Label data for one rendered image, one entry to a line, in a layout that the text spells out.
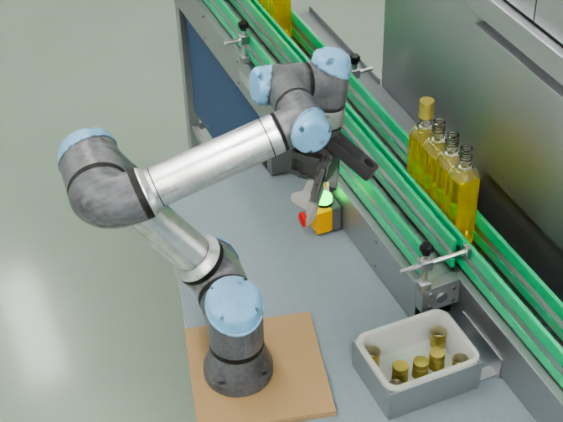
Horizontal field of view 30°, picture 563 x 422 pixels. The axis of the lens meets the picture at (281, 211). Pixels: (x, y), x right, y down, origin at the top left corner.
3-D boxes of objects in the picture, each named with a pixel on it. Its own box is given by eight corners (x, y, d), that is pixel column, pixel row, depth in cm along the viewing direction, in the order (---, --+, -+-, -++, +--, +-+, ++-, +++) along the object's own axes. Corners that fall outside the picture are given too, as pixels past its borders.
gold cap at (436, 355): (432, 373, 226) (434, 360, 223) (425, 362, 229) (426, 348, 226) (446, 368, 227) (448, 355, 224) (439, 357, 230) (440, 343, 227)
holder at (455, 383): (501, 379, 227) (504, 354, 222) (388, 420, 219) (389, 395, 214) (460, 327, 239) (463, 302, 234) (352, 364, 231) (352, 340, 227)
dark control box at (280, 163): (297, 170, 287) (297, 145, 281) (271, 177, 284) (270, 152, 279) (286, 154, 293) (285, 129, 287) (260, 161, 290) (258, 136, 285)
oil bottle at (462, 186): (473, 243, 242) (482, 169, 229) (452, 249, 240) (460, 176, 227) (461, 229, 246) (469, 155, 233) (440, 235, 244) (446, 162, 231)
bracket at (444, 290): (459, 303, 236) (462, 280, 232) (422, 316, 233) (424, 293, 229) (451, 293, 239) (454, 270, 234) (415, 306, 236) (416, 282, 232)
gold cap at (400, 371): (396, 387, 223) (397, 373, 221) (388, 376, 226) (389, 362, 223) (410, 382, 224) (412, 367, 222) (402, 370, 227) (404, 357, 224)
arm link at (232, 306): (217, 367, 216) (213, 322, 207) (199, 321, 226) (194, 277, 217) (272, 352, 219) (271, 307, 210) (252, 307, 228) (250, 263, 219)
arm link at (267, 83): (268, 89, 191) (323, 84, 194) (249, 57, 199) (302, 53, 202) (263, 125, 195) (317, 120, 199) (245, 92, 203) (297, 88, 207)
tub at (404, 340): (480, 386, 225) (484, 358, 220) (387, 419, 219) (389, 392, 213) (440, 332, 238) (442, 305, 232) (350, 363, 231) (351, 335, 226)
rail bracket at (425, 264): (469, 278, 232) (474, 235, 224) (402, 300, 228) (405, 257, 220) (462, 270, 235) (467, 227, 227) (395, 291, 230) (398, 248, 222)
